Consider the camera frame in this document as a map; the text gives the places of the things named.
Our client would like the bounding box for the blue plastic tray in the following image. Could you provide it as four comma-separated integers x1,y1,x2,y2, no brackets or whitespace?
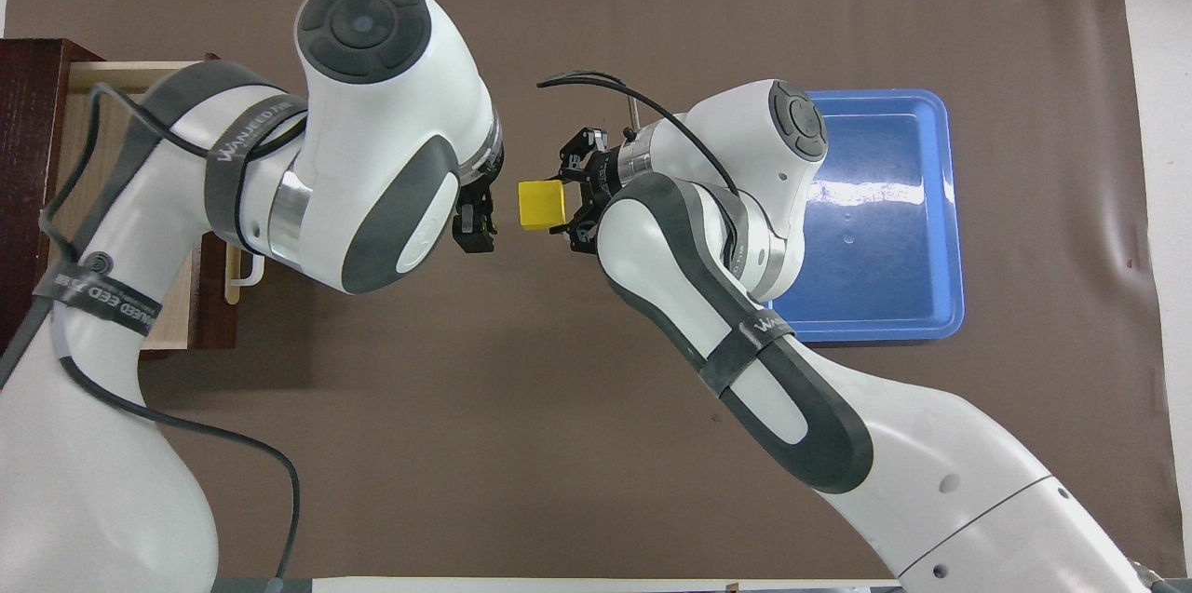
764,90,966,344

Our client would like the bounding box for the brown table mat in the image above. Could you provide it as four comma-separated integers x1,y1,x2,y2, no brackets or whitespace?
0,0,1189,580

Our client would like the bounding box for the yellow block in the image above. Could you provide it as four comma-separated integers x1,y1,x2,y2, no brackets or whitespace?
519,180,570,232

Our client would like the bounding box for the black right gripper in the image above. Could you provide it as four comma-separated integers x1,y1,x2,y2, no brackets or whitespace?
548,126,653,255

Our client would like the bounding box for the white drawer handle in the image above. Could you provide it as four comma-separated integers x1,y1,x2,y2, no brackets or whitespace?
226,251,267,306

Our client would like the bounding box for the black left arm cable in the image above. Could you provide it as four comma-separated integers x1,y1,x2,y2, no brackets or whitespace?
37,81,302,593

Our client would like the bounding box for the wooden drawer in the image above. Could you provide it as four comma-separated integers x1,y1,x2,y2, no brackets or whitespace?
70,53,239,351

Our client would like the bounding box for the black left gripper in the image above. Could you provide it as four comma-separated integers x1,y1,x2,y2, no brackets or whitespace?
454,179,498,256

